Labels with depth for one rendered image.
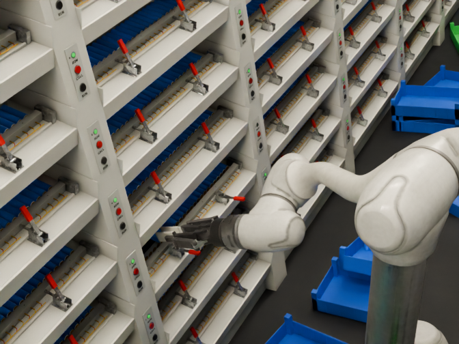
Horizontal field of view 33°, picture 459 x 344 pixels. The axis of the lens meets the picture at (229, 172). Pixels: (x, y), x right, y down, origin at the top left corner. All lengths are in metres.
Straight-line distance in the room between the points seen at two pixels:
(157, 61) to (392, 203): 0.82
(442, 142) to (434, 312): 1.24
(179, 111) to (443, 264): 1.20
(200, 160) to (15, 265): 0.74
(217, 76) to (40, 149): 0.74
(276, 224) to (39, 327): 0.60
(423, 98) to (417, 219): 2.37
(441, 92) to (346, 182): 2.03
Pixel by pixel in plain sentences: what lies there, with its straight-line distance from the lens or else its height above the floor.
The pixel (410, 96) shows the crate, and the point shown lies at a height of 0.08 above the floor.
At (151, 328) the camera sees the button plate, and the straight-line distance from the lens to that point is 2.09.
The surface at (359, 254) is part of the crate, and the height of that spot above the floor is 0.05.
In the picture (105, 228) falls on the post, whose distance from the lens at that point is 1.85.
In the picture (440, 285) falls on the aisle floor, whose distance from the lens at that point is 2.74.
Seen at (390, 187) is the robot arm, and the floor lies 1.05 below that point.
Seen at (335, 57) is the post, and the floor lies 0.58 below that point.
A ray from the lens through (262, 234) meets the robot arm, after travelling 1.87.
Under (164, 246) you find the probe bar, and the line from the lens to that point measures 2.16.
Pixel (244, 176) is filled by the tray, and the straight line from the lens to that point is 2.44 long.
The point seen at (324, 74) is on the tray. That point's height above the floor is 0.52.
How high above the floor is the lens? 1.82
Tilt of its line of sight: 32 degrees down
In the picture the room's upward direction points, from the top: 11 degrees counter-clockwise
